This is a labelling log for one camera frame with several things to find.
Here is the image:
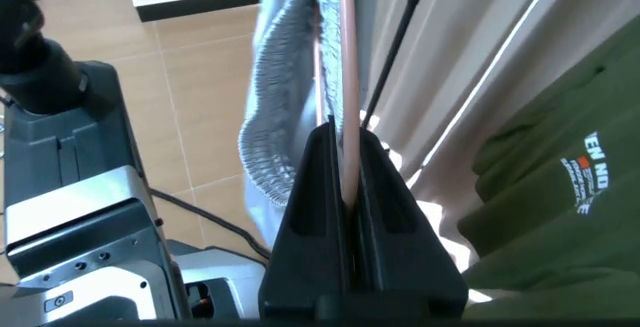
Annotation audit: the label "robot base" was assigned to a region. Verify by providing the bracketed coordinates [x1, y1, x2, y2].
[0, 59, 269, 324]

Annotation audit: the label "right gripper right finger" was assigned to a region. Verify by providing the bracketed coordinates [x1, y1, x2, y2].
[351, 126, 469, 318]

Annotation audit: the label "black clothes rack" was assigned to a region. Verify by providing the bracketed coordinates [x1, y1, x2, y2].
[360, 0, 435, 131]

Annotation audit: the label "pink clothes hanger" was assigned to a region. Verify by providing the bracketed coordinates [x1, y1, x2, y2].
[312, 0, 362, 211]

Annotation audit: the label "black cable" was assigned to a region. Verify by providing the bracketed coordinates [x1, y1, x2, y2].
[148, 187, 272, 262]

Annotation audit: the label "pale grey shorts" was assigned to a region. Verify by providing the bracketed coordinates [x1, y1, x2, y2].
[238, 0, 381, 249]

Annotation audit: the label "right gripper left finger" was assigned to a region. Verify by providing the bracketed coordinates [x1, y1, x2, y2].
[258, 115, 354, 318]

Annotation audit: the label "beige curtain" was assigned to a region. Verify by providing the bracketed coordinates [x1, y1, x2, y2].
[359, 0, 640, 268]

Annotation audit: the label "green sleeveless shirt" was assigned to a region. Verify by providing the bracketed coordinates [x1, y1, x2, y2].
[456, 14, 640, 321]

